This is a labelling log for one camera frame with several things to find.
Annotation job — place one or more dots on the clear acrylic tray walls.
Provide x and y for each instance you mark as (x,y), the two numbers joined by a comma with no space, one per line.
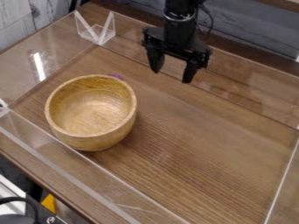
(211,157)

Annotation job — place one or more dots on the brown wooden bowl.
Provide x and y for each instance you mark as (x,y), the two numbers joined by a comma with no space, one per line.
(91,111)

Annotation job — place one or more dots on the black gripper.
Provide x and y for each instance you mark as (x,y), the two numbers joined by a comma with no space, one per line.
(195,52)

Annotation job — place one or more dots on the black device with yellow label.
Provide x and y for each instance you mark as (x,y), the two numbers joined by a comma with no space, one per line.
(39,214)

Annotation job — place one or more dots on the clear acrylic corner bracket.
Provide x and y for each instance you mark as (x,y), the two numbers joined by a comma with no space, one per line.
(99,34)

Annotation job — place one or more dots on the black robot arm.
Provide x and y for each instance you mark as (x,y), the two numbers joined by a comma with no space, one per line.
(176,38)

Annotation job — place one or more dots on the purple eggplant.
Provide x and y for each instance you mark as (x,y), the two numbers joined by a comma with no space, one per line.
(116,76)

